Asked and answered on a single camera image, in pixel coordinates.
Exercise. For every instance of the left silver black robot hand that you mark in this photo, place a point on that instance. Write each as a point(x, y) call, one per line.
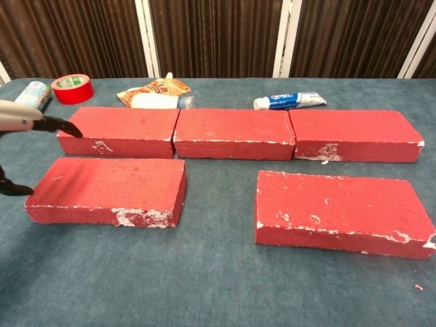
point(17, 117)

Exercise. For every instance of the light blue drink can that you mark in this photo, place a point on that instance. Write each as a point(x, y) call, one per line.
point(32, 93)

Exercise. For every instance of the red brick with white scuffs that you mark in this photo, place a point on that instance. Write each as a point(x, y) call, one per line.
point(340, 207)

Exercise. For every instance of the red tape roll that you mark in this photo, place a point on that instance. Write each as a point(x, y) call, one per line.
point(73, 95)

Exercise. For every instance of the blue felt table cover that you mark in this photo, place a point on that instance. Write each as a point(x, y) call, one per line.
point(204, 272)

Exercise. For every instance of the red foam brick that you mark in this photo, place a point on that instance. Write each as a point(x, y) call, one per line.
point(126, 126)
point(354, 129)
point(235, 127)

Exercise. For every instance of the white plastic bottle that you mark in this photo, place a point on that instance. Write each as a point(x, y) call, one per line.
point(153, 101)

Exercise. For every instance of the orange spout pouch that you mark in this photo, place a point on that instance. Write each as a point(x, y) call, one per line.
point(160, 89)

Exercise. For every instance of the blue white toothpaste tube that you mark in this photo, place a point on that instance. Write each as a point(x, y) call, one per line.
point(289, 99)

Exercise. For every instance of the red brick with chipped corner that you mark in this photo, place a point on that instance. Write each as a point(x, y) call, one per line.
point(109, 187)

